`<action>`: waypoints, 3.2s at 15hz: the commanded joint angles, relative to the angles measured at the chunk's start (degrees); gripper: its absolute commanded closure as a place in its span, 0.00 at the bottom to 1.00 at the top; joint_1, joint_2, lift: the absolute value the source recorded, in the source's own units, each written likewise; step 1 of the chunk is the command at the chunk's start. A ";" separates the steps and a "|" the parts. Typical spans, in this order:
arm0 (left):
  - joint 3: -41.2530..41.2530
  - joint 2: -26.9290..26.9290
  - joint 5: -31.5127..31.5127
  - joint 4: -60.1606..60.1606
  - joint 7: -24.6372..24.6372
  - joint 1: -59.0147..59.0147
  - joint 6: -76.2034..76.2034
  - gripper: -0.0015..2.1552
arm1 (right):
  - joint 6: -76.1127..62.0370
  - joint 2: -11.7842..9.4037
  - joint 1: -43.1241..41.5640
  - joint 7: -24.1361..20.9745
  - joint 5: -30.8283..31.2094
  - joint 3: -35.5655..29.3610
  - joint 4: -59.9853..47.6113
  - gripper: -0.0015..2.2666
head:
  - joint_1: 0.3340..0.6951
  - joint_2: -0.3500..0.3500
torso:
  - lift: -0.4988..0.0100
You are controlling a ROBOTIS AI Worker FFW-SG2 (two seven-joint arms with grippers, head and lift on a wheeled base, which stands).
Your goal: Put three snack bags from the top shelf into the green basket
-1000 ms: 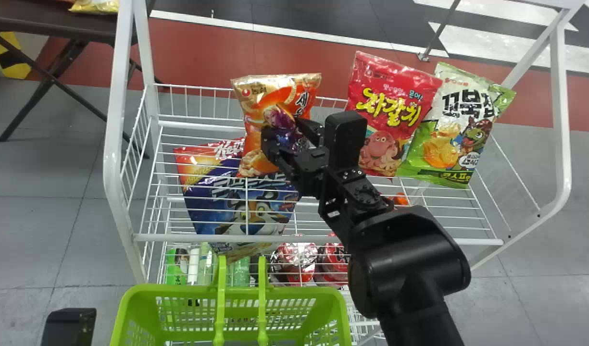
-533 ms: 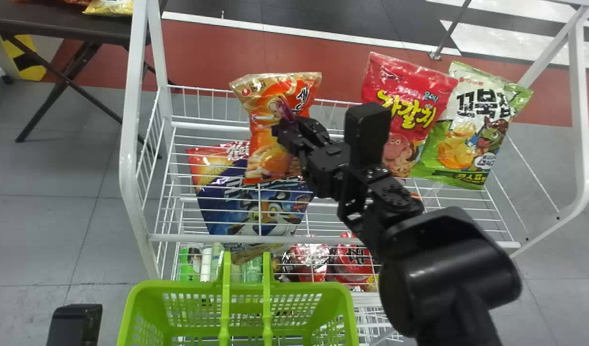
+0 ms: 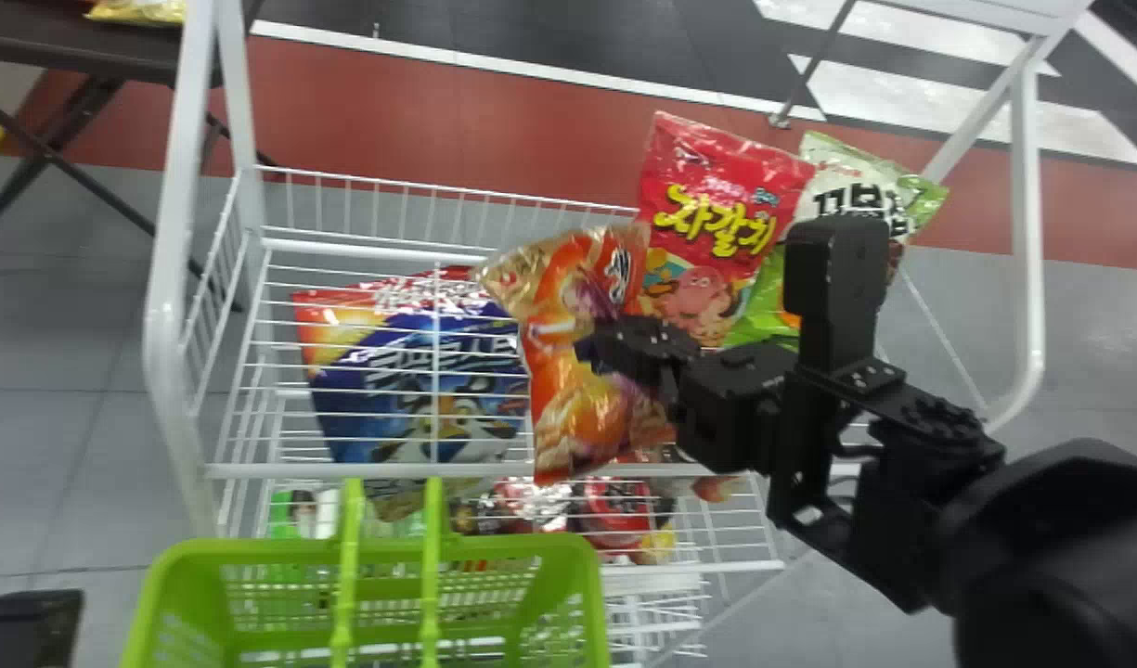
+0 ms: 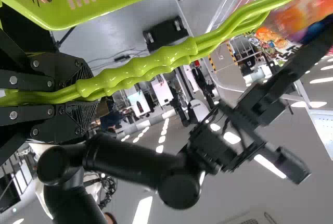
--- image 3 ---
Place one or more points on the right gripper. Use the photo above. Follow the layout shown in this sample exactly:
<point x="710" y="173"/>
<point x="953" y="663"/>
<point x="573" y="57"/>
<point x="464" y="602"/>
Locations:
<point x="730" y="408"/>

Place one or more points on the orange snack packet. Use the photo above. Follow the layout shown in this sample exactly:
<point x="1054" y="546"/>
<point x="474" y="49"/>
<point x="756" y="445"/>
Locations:
<point x="568" y="390"/>

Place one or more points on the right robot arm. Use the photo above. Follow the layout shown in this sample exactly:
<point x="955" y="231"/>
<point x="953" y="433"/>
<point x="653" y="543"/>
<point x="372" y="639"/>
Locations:
<point x="1041" y="557"/>

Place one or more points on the red snack packet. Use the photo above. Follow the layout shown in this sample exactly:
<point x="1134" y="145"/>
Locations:
<point x="717" y="186"/>
<point x="614" y="520"/>

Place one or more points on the blue cereal bag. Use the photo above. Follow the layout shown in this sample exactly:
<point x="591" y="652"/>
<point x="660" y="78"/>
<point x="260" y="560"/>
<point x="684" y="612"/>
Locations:
<point x="410" y="371"/>

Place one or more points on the green snack packet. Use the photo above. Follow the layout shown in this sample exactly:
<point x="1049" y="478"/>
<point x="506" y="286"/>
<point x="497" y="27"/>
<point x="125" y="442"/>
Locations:
<point x="856" y="190"/>

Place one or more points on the green basket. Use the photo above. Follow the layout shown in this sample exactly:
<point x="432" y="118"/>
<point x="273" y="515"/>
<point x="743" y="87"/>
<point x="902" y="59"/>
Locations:
<point x="531" y="575"/>

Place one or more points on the yellow snack packet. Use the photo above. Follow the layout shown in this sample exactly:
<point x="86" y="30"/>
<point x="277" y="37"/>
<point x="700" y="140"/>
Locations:
<point x="136" y="9"/>

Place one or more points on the dark side table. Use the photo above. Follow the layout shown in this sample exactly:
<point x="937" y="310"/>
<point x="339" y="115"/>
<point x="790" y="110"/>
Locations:
<point x="67" y="42"/>

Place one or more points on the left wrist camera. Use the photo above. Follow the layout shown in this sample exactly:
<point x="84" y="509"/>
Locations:
<point x="25" y="631"/>

